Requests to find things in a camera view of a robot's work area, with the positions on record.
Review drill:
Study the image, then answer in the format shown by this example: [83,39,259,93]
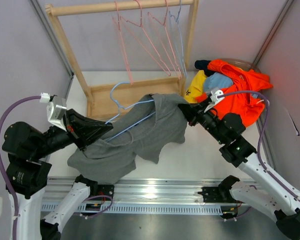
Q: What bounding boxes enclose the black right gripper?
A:
[179,98,227,144]

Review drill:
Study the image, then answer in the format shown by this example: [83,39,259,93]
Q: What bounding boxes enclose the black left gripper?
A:
[32,106,114,158]

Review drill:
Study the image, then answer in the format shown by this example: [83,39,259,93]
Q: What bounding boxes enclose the yellow shorts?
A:
[184,70,207,104]

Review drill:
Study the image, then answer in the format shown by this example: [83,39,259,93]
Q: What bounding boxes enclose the grey shorts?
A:
[67,93,188,185]

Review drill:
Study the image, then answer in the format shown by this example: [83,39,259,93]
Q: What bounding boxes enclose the pink hanger of navy shorts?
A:
[147,0,186,80]

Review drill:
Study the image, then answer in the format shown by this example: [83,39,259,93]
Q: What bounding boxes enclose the light blue shorts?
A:
[203,72,234,92]

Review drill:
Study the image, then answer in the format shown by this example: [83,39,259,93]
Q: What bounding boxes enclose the blue hanger of grey shorts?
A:
[105,81,156,142]

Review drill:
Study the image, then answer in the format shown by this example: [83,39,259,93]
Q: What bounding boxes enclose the orange shorts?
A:
[208,59,273,127]

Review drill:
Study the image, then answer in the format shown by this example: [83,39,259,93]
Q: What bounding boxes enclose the navy blue shorts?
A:
[194,60,215,77]

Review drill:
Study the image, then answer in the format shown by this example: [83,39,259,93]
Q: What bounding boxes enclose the blue wire hanger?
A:
[168,0,187,77]

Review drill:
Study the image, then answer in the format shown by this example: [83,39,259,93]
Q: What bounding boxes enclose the pink hanger of orange shorts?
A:
[112,0,134,85]

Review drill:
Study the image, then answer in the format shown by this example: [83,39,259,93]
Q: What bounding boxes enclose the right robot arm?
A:
[178,104,300,240]

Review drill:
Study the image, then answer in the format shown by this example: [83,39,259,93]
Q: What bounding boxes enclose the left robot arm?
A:
[2,108,113,240]

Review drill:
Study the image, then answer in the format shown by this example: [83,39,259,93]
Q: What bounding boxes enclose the wooden clothes rack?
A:
[45,0,199,120]

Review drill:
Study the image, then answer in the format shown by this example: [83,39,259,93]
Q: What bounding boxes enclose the translucent pink plastic basket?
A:
[221,58,261,73]

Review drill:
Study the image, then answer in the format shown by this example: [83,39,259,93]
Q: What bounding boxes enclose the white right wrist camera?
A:
[204,87,225,113]

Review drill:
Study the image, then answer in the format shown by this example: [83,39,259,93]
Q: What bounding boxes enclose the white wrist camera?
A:
[39,92,67,131]
[204,87,225,113]

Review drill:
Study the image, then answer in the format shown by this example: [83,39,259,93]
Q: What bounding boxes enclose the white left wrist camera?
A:
[39,92,67,131]

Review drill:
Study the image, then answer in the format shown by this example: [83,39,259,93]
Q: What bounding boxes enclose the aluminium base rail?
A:
[43,178,223,205]

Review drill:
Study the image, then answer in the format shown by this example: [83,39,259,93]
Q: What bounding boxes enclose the slotted cable duct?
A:
[41,202,223,216]

